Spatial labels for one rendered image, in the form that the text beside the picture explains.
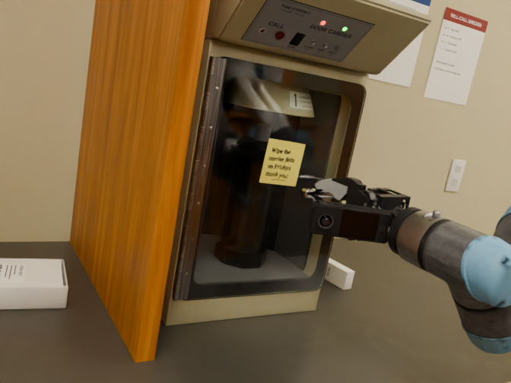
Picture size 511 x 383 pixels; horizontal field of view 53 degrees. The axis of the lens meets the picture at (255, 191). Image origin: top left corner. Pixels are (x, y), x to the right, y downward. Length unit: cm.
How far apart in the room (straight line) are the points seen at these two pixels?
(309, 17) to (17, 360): 63
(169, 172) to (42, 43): 55
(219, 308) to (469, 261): 45
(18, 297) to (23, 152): 38
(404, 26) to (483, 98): 111
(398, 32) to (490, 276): 42
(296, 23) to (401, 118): 94
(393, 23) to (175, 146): 39
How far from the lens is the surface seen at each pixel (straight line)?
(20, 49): 115
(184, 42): 67
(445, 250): 66
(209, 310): 91
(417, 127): 172
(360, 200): 77
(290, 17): 76
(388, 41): 88
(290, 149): 87
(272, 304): 98
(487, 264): 64
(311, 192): 85
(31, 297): 91
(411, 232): 70
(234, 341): 88
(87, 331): 86
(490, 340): 75
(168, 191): 69
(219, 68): 78
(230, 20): 74
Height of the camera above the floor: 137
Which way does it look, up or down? 13 degrees down
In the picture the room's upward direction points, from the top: 11 degrees clockwise
